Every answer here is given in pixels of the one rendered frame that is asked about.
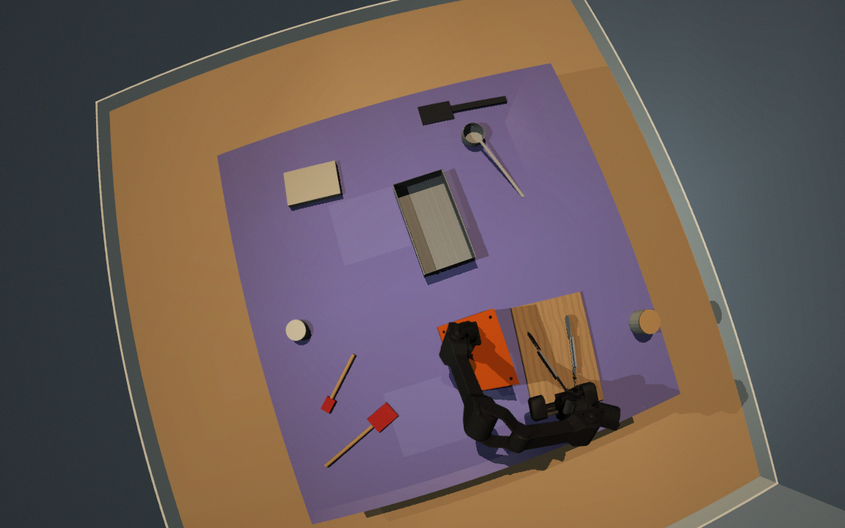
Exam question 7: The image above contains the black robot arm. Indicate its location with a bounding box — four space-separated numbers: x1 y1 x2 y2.
439 321 621 453

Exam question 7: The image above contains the dark ladle with tan handle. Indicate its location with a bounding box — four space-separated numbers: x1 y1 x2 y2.
461 122 524 197

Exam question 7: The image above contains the black spatula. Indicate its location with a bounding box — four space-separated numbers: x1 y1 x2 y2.
417 96 507 125

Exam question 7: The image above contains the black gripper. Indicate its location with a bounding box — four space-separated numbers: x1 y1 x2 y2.
527 382 599 421

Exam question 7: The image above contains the grey cylinder with orange top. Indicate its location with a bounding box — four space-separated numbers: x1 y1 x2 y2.
629 309 661 334

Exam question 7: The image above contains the grey rectangular roasting tin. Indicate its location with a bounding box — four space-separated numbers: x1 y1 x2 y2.
392 169 477 277

